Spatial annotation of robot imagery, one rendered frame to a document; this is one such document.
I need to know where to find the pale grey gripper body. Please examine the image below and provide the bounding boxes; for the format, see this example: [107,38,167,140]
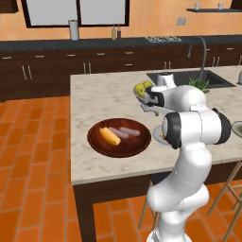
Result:
[139,103,163,117]

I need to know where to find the grey fruit bowl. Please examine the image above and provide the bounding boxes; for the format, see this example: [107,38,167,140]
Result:
[131,84,153,106]

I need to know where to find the grey plate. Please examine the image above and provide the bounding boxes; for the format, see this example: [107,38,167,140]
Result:
[152,125,173,147]
[231,120,242,139]

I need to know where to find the grey-pink sausage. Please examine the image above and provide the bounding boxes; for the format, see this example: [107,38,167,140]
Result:
[108,127,130,140]
[119,127,142,137]

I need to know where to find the dark brown wooden bowl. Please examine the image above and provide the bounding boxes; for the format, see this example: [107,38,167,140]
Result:
[87,117,152,159]

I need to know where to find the yellow-orange bun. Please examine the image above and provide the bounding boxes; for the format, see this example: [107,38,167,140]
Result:
[99,127,122,147]

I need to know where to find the yellow-green fruit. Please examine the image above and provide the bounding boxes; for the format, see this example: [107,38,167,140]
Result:
[134,83,147,98]
[142,80,154,90]

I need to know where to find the green plant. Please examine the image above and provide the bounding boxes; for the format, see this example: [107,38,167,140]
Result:
[187,77,211,95]

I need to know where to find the grey hob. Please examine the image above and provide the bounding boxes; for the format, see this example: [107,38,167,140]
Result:
[145,35,183,43]

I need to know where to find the grey curved tap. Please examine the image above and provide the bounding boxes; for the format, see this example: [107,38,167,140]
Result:
[187,36,209,83]

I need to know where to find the dark sink basin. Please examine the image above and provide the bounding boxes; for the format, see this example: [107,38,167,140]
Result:
[146,69,236,90]

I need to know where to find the dark wood cupboard run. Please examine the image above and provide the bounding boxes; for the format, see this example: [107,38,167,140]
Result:
[0,42,242,102]

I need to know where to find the wooden stool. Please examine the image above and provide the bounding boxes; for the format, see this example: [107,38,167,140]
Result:
[206,160,242,242]
[137,180,162,231]

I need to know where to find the dark wood island base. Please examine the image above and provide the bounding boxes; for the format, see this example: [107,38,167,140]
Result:
[72,160,242,242]

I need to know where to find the black-framed window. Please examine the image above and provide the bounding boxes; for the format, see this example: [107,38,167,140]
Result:
[20,0,131,29]

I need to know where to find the dark wall shelf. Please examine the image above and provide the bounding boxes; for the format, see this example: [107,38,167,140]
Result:
[185,8,242,14]

